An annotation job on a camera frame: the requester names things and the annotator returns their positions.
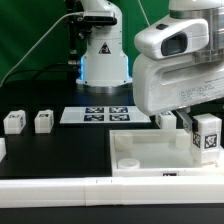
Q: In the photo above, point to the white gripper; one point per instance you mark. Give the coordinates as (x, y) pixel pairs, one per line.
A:
(176, 83)

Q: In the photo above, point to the white square table top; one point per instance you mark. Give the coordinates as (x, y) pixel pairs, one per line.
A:
(155, 152)

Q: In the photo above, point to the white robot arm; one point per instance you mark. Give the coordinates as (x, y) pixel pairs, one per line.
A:
(104, 65)

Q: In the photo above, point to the white front fence bar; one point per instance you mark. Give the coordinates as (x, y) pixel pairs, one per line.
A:
(111, 191)

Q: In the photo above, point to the white fence bar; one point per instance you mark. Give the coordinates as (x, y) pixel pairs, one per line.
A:
(2, 149)
(111, 191)

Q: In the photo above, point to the white left fence bar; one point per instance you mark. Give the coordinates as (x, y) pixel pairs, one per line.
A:
(2, 149)

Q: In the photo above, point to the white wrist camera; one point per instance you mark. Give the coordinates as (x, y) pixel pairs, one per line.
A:
(170, 37)

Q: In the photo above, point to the white marker base plate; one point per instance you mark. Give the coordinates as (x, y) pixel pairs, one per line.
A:
(103, 114)

